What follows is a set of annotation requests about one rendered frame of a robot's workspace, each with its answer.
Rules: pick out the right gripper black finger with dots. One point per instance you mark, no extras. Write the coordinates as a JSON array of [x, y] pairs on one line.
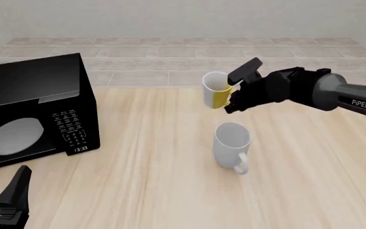
[[235, 91], [234, 108]]

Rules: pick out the black microwave oven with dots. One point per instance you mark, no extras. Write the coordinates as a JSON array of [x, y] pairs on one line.
[[27, 81]]

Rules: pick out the grey round microwave turntable plate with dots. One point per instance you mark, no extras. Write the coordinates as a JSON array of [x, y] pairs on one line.
[[14, 136]]

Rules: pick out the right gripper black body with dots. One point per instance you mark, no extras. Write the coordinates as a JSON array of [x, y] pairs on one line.
[[253, 95]]

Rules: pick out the grey and black right robot arm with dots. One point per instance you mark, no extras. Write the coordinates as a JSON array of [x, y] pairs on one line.
[[332, 93]]

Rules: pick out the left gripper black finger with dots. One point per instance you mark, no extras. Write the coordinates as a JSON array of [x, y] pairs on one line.
[[14, 188]]

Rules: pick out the yellow and white mug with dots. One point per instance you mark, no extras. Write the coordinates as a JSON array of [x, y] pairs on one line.
[[213, 94]]

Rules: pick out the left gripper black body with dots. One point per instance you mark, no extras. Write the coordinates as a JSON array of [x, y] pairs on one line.
[[2, 218]]

